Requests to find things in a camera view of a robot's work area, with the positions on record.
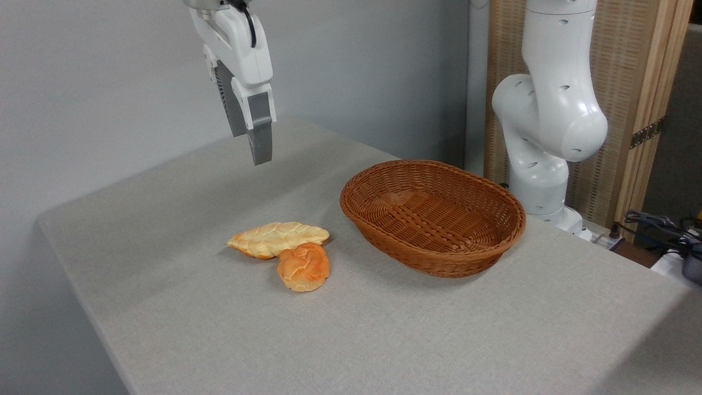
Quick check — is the brass screen hinge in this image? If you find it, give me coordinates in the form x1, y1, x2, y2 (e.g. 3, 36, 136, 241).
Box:
629, 117, 666, 150

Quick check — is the long braided bread loaf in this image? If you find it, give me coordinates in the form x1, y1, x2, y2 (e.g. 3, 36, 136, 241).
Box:
227, 222, 331, 260

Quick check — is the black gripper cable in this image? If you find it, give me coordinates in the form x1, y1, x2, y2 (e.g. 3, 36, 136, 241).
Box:
230, 0, 258, 49

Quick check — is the black cable bundle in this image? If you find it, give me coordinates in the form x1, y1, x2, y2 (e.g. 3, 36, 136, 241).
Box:
614, 210, 702, 259

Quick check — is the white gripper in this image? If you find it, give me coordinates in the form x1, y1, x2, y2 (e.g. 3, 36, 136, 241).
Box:
186, 0, 277, 166

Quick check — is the round orange bread roll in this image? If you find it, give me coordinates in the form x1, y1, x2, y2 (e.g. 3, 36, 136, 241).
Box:
277, 242, 331, 292

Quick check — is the wooden folding screen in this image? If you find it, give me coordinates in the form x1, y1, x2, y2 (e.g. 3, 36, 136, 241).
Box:
485, 0, 695, 243

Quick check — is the brown oval wicker basket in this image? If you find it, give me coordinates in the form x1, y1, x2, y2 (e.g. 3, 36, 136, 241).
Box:
339, 160, 527, 279

